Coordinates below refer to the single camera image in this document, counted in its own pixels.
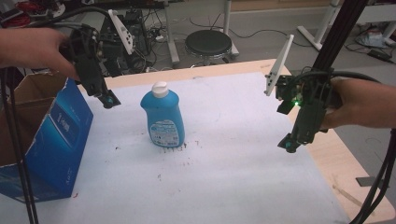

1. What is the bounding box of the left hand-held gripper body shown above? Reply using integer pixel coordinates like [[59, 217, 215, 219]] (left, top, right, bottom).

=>
[[60, 8, 135, 97]]

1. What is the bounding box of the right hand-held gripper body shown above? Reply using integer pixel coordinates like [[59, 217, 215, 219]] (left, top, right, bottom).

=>
[[263, 34, 344, 144]]

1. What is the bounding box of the blue detergent bottle white cap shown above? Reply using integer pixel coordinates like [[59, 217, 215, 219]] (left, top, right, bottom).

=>
[[139, 81, 186, 148]]

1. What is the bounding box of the blue cardboard box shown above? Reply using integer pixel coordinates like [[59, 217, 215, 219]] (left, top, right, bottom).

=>
[[0, 72, 94, 203]]

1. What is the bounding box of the person's right hand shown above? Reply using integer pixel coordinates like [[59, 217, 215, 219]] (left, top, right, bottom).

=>
[[320, 77, 375, 130]]

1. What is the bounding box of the person's left hand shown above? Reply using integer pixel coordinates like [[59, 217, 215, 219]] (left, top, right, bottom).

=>
[[0, 27, 80, 82]]

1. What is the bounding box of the white foam mat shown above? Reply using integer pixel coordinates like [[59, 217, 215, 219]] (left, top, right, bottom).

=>
[[0, 72, 351, 224]]

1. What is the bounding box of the black equipment rack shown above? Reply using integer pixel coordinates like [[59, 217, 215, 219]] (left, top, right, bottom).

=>
[[99, 8, 152, 77]]

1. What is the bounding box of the black metal bar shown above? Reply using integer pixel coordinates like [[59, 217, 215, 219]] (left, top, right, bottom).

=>
[[311, 0, 370, 73]]

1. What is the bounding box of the black power adapter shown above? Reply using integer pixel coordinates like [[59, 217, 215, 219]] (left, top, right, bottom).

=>
[[367, 49, 393, 63]]

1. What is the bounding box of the grey crumpled bag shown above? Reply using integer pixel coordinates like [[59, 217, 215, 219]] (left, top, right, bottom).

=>
[[356, 31, 389, 49]]

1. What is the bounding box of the white desk leg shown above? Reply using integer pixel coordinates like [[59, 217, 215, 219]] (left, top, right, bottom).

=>
[[163, 0, 181, 65], [222, 0, 240, 59]]

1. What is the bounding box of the black round stool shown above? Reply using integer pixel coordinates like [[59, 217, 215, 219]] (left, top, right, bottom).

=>
[[185, 29, 233, 66]]

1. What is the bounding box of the white table frame leg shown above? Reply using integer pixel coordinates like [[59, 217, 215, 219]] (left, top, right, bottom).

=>
[[297, 0, 342, 51]]

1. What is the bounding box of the black floor cable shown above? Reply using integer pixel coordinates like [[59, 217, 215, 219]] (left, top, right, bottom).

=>
[[189, 17, 314, 49]]

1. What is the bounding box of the red cable coil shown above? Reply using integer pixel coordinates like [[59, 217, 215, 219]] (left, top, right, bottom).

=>
[[10, 0, 50, 21]]

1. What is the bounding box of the black cable bundle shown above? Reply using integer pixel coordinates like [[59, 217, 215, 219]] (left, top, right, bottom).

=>
[[0, 6, 111, 224], [292, 70, 396, 224]]

